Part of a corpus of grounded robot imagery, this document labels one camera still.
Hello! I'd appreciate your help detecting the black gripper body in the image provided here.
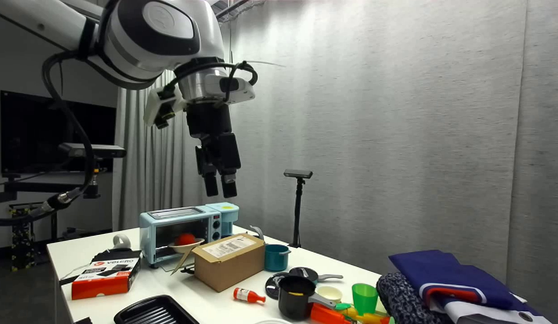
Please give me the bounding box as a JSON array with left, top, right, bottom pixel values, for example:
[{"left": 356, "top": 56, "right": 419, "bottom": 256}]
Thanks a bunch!
[{"left": 185, "top": 97, "right": 242, "bottom": 177}]

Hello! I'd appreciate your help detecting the small white bowl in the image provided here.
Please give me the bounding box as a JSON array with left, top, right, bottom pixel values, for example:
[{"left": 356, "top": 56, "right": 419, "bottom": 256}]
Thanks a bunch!
[{"left": 313, "top": 285, "right": 345, "bottom": 304}]

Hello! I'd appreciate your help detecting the light blue toaster oven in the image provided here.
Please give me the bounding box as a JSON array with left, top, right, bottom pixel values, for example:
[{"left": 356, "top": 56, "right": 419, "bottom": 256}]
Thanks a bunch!
[{"left": 136, "top": 202, "right": 241, "bottom": 268}]

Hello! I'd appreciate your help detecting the red object inside oven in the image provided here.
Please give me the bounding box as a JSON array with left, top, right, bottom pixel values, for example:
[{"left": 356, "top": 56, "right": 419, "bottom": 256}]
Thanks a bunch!
[{"left": 172, "top": 232, "right": 199, "bottom": 247}]

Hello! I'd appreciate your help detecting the grey curtain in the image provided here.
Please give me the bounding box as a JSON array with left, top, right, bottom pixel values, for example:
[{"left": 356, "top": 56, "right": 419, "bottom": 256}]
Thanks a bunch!
[{"left": 109, "top": 70, "right": 203, "bottom": 234}]

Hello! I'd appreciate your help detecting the brown cardboard box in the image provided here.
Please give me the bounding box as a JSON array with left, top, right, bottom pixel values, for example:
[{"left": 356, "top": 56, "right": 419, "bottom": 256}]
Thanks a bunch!
[{"left": 190, "top": 232, "right": 268, "bottom": 295}]

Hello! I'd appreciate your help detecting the teal cup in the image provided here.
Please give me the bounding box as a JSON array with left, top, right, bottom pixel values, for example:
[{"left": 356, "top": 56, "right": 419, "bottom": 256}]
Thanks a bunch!
[{"left": 262, "top": 243, "right": 291, "bottom": 274}]

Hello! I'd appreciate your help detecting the grey tape roll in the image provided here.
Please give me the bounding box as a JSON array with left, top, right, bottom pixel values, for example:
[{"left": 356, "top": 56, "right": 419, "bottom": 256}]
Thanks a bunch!
[{"left": 111, "top": 232, "right": 134, "bottom": 252}]

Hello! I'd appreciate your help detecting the small red bottle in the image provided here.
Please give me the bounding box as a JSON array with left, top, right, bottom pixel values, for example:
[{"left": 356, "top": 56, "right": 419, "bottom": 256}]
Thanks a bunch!
[{"left": 232, "top": 285, "right": 268, "bottom": 306}]

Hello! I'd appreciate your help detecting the black frying pan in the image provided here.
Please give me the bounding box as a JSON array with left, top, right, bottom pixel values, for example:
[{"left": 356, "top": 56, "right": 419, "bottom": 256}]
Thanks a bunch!
[{"left": 262, "top": 265, "right": 345, "bottom": 301}]

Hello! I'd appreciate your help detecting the black mug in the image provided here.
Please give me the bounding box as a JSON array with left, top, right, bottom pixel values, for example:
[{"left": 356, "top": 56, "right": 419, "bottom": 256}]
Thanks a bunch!
[{"left": 277, "top": 274, "right": 318, "bottom": 322}]

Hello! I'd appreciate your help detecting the black mesh tray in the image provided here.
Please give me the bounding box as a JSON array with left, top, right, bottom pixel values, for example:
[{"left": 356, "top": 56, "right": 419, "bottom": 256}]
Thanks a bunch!
[{"left": 111, "top": 294, "right": 201, "bottom": 324}]

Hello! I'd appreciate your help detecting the red and black package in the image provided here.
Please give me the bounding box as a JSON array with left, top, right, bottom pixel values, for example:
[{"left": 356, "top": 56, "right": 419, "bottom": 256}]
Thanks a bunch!
[{"left": 70, "top": 249, "right": 143, "bottom": 303}]

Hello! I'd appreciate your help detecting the orange block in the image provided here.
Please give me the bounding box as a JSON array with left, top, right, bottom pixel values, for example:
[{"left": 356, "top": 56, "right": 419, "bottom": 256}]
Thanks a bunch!
[{"left": 307, "top": 303, "right": 352, "bottom": 324}]

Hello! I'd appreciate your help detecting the green plastic cup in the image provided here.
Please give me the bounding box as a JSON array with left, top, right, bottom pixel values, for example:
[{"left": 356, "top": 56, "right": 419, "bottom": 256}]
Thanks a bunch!
[{"left": 350, "top": 283, "right": 381, "bottom": 317}]

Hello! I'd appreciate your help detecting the yellow plastic toy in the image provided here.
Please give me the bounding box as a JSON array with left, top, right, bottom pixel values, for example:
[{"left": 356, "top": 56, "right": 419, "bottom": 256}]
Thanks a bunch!
[{"left": 340, "top": 304, "right": 392, "bottom": 324}]

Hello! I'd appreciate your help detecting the dark metal rack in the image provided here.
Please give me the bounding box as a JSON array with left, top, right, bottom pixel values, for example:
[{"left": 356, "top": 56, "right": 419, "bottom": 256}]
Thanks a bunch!
[{"left": 7, "top": 200, "right": 61, "bottom": 272}]

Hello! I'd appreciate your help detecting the blue folded cloth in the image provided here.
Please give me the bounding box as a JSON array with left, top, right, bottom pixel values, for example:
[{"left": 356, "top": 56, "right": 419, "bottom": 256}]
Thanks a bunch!
[{"left": 386, "top": 249, "right": 536, "bottom": 315}]

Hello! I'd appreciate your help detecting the white cloth with red trim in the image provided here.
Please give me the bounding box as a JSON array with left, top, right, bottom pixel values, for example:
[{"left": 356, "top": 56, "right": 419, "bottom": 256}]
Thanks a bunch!
[{"left": 421, "top": 285, "right": 554, "bottom": 324}]

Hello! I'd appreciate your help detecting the small black stereo camera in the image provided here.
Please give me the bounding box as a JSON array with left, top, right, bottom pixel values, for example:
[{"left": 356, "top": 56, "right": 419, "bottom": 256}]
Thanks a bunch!
[{"left": 282, "top": 169, "right": 314, "bottom": 182}]

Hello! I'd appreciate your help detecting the black camera stand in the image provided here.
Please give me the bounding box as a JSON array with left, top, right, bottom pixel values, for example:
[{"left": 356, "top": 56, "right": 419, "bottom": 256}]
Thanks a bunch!
[{"left": 291, "top": 177, "right": 305, "bottom": 250}]

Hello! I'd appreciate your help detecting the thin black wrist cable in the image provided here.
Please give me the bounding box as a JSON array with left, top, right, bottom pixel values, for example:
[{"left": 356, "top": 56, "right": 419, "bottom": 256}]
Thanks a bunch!
[{"left": 161, "top": 60, "right": 260, "bottom": 94}]

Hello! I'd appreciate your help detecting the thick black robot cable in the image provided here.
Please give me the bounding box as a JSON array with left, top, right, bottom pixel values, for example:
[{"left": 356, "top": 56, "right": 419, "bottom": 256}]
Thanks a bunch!
[{"left": 0, "top": 51, "right": 98, "bottom": 229}]

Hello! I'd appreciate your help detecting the black bar camera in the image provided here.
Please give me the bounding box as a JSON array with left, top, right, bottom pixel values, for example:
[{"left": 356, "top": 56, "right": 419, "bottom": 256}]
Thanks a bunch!
[{"left": 57, "top": 141, "right": 127, "bottom": 162}]

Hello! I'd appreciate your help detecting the black horizontal mount bar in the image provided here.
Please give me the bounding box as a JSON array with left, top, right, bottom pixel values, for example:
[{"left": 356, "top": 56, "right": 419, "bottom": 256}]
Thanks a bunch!
[{"left": 0, "top": 178, "right": 102, "bottom": 207}]

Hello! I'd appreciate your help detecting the black wall monitor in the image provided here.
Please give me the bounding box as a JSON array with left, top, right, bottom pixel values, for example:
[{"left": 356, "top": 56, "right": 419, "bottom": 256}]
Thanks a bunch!
[{"left": 0, "top": 88, "right": 118, "bottom": 180}]

